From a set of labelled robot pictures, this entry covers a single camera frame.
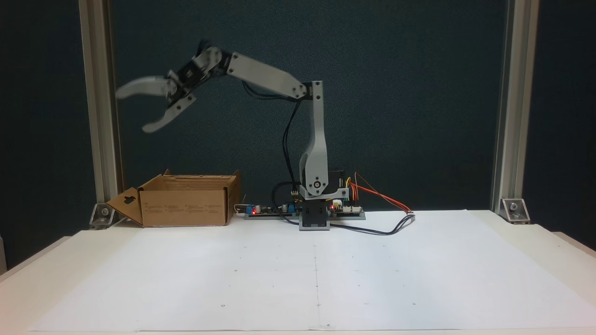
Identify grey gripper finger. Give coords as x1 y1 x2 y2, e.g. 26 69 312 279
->
115 76 176 100
142 93 197 134

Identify brown cardboard box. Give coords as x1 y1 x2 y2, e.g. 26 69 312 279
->
106 170 242 228

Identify blue circuit board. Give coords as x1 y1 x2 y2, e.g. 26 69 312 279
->
242 203 299 220

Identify green circuit board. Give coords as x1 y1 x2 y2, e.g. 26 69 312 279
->
330 199 366 220

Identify aluminium frame post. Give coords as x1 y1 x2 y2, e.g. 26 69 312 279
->
78 0 124 205
490 0 541 212

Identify black gripper motor cable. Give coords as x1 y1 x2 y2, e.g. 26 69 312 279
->
241 79 303 101

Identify black arm motor cable loop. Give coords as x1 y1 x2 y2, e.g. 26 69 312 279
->
281 95 304 198

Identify metal corner bracket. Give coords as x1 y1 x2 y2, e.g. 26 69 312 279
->
501 198 531 224
89 203 115 229

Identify coloured jumper wires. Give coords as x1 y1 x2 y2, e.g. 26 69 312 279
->
344 176 363 203

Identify black cable with white connector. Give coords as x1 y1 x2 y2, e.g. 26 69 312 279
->
274 181 416 236

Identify orange and red wires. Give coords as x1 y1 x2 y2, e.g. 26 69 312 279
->
349 172 414 214

